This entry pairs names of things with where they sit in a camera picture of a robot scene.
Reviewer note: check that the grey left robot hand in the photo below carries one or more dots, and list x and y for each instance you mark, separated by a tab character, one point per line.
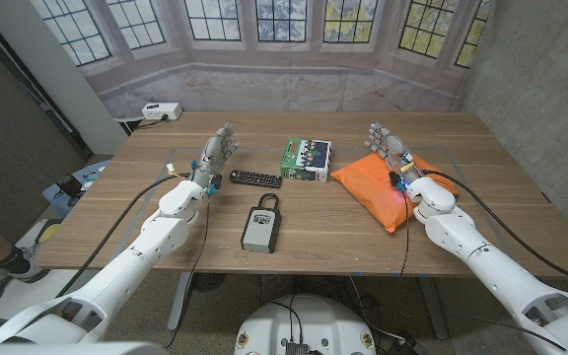
212	155

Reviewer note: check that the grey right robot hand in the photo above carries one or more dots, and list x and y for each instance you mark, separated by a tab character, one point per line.
395	150

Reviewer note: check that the grey combination lock box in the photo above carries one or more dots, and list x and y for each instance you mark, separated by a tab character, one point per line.
260	232

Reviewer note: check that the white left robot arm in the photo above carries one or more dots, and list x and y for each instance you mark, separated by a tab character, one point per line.
131	261

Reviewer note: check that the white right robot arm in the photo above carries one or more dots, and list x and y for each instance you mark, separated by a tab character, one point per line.
486	266

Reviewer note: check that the black TV remote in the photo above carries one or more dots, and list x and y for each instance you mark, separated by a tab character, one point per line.
256	178

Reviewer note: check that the orange fabric cushion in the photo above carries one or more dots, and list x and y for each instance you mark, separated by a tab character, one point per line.
370	187

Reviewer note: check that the white power strip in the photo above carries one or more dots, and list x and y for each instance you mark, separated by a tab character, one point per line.
162	111

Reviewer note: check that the green printed cardboard box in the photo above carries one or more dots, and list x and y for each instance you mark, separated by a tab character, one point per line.
308	158

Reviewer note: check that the printed window backdrop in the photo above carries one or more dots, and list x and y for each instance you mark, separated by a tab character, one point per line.
284	84

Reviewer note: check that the blue floor mat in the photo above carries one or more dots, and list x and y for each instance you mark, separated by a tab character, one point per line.
94	172

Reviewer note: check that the black round floor device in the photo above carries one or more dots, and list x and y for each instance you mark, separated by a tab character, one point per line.
69	185

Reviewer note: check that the white table leg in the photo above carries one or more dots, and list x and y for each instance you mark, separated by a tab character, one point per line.
180	301

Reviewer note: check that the grey table leg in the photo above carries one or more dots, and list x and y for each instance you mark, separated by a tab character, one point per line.
434	308

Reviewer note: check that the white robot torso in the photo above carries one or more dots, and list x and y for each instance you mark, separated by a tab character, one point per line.
308	320

